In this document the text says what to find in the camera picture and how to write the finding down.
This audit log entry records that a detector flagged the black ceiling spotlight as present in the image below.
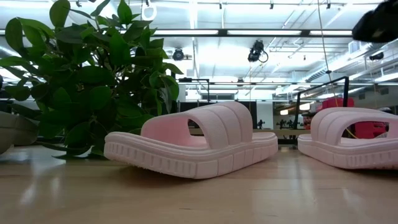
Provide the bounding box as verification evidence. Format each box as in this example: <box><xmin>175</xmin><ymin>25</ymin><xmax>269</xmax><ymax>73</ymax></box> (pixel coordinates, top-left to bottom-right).
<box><xmin>248</xmin><ymin>39</ymin><xmax>269</xmax><ymax>63</ymax></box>

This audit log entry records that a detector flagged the round black ceiling lamp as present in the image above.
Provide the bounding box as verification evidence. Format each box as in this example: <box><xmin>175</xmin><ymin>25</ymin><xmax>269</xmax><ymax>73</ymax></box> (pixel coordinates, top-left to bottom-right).
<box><xmin>172</xmin><ymin>48</ymin><xmax>185</xmax><ymax>62</ymax></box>

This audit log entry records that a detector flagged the red plastic bin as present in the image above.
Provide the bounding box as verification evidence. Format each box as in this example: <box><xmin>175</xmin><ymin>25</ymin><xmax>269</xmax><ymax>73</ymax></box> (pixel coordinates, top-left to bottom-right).
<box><xmin>354</xmin><ymin>121</ymin><xmax>389</xmax><ymax>139</ymax></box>
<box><xmin>322</xmin><ymin>98</ymin><xmax>355</xmax><ymax>110</ymax></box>

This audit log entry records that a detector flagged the black overhead beam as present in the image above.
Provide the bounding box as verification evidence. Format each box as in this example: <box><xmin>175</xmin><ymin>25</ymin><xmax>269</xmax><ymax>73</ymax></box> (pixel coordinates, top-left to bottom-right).
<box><xmin>0</xmin><ymin>29</ymin><xmax>354</xmax><ymax>39</ymax></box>

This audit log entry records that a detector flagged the yellow hanging cable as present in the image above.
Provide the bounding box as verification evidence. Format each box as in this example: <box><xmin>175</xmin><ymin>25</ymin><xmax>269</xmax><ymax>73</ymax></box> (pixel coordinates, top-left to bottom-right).
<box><xmin>317</xmin><ymin>0</ymin><xmax>358</xmax><ymax>139</ymax></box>

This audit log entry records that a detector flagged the black metal shoe shelf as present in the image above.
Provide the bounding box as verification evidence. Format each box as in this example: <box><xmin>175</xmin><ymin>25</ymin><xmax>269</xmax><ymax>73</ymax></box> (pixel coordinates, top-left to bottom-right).
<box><xmin>164</xmin><ymin>76</ymin><xmax>349</xmax><ymax>147</ymax></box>

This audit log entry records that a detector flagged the green artificial leafy plant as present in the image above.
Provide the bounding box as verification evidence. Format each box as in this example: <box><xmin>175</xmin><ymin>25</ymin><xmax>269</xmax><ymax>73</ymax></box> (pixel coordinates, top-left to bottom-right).
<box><xmin>0</xmin><ymin>0</ymin><xmax>184</xmax><ymax>161</ymax></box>

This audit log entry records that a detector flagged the pink foam slide sandal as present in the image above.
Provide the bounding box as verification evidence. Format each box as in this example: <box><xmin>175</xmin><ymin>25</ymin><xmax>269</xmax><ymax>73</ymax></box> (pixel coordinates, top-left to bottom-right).
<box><xmin>297</xmin><ymin>107</ymin><xmax>398</xmax><ymax>170</ymax></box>
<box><xmin>103</xmin><ymin>101</ymin><xmax>279</xmax><ymax>180</ymax></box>

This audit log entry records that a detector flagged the grey foam slide sandal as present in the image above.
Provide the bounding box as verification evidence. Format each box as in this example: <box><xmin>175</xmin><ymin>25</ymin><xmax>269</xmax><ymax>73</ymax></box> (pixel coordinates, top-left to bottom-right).
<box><xmin>0</xmin><ymin>111</ymin><xmax>40</xmax><ymax>156</ymax></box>

